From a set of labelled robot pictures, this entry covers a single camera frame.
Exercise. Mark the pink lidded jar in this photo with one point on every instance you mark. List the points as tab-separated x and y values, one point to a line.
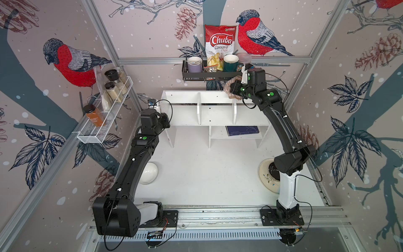
244	59

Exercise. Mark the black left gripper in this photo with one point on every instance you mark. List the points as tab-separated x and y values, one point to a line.
165	119

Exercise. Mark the green mug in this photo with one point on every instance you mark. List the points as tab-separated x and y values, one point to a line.
230	63

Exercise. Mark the white ceramic bowl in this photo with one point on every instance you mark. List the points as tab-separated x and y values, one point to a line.
149	174

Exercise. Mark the black wall shelf basket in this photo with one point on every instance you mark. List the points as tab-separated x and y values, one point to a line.
206	76

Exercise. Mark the white wooden bookshelf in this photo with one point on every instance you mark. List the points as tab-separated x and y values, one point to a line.
213	110

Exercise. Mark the black bowl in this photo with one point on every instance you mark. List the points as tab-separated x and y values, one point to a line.
274	172

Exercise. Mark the cream and blue plate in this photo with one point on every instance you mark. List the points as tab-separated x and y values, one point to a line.
265	177

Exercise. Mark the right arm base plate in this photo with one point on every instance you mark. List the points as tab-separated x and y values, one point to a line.
273	217

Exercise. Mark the red Chuba chips bag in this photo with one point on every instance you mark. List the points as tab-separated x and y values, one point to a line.
219	40

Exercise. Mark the dark blue book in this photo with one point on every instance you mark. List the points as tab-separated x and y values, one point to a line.
241	130

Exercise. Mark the beige striped knitted cloth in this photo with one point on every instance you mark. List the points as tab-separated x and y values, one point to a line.
232	88

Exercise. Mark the yellow snack packet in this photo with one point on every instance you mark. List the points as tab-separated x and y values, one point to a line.
215	61

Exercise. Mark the white wire wall rack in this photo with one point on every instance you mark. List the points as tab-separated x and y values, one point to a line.
90	133

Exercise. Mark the black lid spice jar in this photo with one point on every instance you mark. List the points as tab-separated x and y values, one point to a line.
113	92
113	76

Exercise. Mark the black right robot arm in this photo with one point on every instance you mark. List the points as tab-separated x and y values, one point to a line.
296	151

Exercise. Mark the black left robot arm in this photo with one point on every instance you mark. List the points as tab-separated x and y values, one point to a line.
116	214

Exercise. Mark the orange spice jar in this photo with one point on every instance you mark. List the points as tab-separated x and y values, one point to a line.
94	115

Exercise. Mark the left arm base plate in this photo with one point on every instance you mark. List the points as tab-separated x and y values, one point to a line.
168	219

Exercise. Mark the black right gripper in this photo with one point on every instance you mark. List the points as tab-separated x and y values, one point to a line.
234	88

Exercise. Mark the lavender mug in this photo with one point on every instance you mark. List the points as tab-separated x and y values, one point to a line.
195	64

